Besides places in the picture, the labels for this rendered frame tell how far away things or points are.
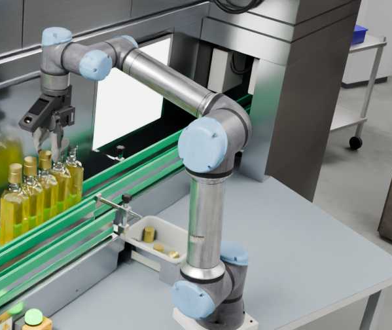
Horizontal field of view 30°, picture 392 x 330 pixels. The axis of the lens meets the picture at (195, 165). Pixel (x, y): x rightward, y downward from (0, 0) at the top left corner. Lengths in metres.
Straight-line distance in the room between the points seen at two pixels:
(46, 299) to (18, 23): 0.74
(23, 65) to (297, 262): 1.10
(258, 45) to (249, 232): 0.70
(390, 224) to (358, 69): 2.47
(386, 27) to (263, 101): 3.78
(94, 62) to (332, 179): 3.14
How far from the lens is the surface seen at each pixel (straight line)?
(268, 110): 2.83
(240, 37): 2.81
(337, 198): 4.60
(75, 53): 1.89
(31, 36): 2.11
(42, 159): 2.06
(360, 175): 4.97
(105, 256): 2.22
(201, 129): 1.68
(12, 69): 2.06
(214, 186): 1.75
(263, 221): 2.68
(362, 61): 6.44
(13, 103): 2.09
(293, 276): 2.43
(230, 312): 2.07
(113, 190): 2.34
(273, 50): 2.76
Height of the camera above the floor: 2.10
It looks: 27 degrees down
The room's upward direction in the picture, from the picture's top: 9 degrees clockwise
